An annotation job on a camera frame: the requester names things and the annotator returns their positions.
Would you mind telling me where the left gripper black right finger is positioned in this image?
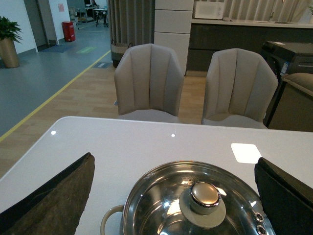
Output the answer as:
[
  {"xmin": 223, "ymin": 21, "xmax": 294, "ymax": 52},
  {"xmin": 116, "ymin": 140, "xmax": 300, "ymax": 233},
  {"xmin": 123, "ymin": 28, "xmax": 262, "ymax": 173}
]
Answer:
[{"xmin": 254, "ymin": 157, "xmax": 313, "ymax": 235}]

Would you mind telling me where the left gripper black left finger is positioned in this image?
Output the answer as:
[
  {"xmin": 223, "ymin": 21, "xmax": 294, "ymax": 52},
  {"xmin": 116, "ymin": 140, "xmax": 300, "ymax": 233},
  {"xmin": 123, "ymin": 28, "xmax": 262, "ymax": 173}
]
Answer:
[{"xmin": 0, "ymin": 153, "xmax": 95, "ymax": 235}]

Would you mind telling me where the glass pot lid with knob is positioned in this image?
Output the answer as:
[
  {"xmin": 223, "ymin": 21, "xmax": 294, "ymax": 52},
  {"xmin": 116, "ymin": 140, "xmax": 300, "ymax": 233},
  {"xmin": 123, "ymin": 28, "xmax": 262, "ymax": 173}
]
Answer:
[{"xmin": 120, "ymin": 161, "xmax": 274, "ymax": 235}]

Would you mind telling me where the cream electric cooking pot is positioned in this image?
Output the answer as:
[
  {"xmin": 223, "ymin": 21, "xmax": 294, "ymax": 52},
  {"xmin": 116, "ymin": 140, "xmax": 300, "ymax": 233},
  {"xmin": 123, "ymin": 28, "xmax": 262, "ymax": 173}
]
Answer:
[{"xmin": 100, "ymin": 205, "xmax": 124, "ymax": 235}]

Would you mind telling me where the right beige dining chair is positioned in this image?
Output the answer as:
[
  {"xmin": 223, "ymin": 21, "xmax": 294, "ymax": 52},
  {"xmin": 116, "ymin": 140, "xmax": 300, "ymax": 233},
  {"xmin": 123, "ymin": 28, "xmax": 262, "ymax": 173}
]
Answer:
[{"xmin": 201, "ymin": 48, "xmax": 278, "ymax": 129}]

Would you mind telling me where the beige dining chair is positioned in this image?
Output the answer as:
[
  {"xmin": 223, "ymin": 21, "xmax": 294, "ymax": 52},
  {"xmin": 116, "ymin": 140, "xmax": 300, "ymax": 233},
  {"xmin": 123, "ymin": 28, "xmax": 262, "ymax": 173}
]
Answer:
[
  {"xmin": 114, "ymin": 44, "xmax": 184, "ymax": 123},
  {"xmin": 201, "ymin": 48, "xmax": 278, "ymax": 129}
]

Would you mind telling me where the black appliance box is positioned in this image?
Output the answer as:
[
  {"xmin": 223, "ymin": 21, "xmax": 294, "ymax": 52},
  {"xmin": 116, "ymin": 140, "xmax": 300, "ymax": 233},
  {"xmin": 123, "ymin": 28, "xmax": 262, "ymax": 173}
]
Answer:
[{"xmin": 261, "ymin": 41, "xmax": 313, "ymax": 127}]

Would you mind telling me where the left beige dining chair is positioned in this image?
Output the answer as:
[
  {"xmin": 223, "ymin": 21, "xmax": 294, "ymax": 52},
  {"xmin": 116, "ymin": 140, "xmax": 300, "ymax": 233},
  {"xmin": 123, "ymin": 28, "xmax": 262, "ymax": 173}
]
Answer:
[{"xmin": 114, "ymin": 44, "xmax": 184, "ymax": 123}]

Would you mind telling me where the red fire equipment box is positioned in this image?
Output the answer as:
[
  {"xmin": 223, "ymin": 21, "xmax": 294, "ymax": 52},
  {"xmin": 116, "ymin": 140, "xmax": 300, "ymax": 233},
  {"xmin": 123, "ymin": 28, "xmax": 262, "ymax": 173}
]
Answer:
[{"xmin": 62, "ymin": 21, "xmax": 76, "ymax": 42}]

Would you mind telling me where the green potted plant gold planter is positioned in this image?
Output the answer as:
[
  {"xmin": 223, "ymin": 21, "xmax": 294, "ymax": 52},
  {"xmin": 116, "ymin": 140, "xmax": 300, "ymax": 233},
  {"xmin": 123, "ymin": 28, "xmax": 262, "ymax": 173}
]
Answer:
[{"xmin": 0, "ymin": 16, "xmax": 22, "ymax": 68}]

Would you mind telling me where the dark kitchen counter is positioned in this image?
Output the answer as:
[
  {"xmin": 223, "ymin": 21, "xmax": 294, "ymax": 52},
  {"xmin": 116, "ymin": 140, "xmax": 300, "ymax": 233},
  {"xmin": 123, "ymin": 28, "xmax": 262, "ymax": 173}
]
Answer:
[{"xmin": 186, "ymin": 19, "xmax": 313, "ymax": 76}]

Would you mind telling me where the grey curtain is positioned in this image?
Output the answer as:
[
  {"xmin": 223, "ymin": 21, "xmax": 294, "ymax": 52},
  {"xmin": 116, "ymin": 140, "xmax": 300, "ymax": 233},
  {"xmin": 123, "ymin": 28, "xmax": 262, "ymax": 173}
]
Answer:
[{"xmin": 107, "ymin": 0, "xmax": 156, "ymax": 46}]

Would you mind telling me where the white microwave oven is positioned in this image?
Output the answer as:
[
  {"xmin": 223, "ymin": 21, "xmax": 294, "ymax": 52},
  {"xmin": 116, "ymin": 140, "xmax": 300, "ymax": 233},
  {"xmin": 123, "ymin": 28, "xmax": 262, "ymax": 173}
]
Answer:
[{"xmin": 193, "ymin": 1, "xmax": 225, "ymax": 20}]

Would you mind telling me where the white drawer cabinet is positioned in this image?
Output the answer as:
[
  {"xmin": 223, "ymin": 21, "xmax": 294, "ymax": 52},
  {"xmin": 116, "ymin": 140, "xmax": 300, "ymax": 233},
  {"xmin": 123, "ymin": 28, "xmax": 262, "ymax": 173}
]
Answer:
[{"xmin": 154, "ymin": 0, "xmax": 194, "ymax": 73}]

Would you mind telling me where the woven basket with handles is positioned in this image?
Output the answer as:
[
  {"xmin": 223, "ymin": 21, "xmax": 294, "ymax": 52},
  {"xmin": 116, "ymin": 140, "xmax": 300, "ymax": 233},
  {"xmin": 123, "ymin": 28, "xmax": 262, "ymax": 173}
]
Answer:
[{"xmin": 111, "ymin": 40, "xmax": 133, "ymax": 68}]

